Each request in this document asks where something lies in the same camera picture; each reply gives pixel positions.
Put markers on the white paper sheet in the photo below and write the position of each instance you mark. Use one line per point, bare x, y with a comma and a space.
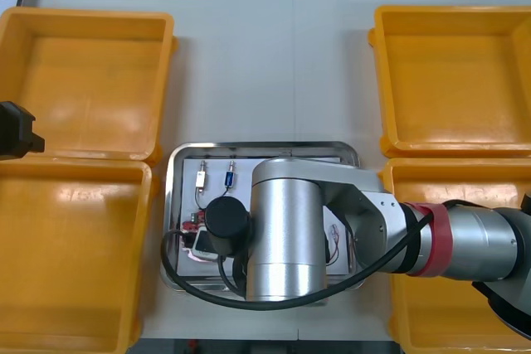
240, 176

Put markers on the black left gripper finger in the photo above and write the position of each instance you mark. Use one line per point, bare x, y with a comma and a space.
36, 144

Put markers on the blue label metal solenoid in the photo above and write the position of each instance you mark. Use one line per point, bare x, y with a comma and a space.
229, 179

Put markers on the white label metal solenoid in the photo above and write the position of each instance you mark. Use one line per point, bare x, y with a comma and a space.
201, 180

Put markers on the silver and black right arm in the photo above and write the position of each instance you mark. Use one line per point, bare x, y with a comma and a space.
286, 225

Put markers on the steel tray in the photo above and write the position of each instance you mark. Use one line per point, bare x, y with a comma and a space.
171, 205

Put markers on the round red circuit board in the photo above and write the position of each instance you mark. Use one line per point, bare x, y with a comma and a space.
198, 219

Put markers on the yellow-orange plastic bin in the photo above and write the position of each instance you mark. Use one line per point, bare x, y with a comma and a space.
435, 321
91, 93
448, 93
91, 246

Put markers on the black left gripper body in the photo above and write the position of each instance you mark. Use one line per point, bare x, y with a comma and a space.
14, 130

